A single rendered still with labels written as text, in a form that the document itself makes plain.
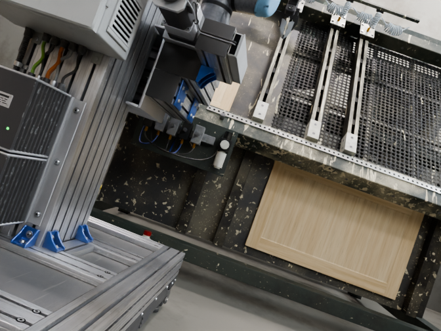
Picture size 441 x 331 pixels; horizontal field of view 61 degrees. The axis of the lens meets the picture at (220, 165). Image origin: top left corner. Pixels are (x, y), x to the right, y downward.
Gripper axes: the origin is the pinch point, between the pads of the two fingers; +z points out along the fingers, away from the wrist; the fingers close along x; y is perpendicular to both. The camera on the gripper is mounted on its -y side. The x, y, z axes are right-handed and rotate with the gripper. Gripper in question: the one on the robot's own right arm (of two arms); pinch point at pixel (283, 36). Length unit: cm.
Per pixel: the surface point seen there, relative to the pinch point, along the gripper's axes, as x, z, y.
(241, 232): -13, 106, -13
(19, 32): 336, 110, 232
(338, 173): -49, 54, -9
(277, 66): 0.2, 19.6, 33.1
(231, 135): 7, 49, -21
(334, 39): -27, -1, 75
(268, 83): 1.1, 29.0, 23.6
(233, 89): 17.9, 35.8, 12.2
